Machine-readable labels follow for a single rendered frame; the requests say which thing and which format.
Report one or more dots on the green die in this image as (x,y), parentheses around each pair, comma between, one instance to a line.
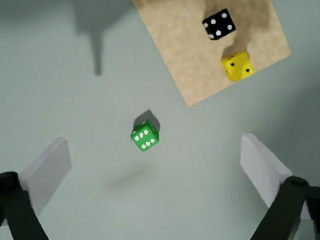
(145,136)

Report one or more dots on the black die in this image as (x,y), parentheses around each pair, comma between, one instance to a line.
(219,25)

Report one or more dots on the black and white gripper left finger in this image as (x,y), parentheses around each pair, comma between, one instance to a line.
(39,181)

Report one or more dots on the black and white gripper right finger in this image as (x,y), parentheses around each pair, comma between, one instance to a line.
(296,200)

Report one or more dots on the beige mat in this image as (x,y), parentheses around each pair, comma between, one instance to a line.
(193,59)

